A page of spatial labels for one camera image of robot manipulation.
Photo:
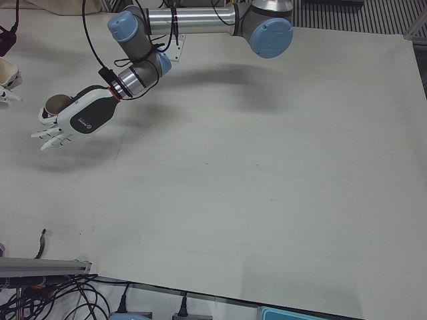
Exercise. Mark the robot dexterous hand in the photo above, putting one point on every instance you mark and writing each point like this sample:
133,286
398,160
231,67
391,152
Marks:
88,113
6,94

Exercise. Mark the white paper cup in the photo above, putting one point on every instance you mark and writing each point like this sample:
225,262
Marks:
56,103
8,71

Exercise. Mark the UR5e robot arm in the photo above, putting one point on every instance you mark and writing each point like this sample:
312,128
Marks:
200,20

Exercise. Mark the beige cloth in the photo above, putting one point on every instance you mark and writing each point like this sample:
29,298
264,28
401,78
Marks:
60,5

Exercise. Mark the white mounting plate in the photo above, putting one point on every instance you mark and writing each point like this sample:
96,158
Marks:
177,48

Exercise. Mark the light blue plastic bin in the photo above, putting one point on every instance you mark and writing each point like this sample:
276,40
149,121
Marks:
293,314

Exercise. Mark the aluminium profile bar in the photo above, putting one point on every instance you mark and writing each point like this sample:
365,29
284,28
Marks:
415,26

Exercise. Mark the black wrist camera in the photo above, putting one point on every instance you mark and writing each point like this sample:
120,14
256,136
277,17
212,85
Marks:
107,77

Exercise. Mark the aluminium profile post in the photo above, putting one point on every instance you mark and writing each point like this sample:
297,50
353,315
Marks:
43,266

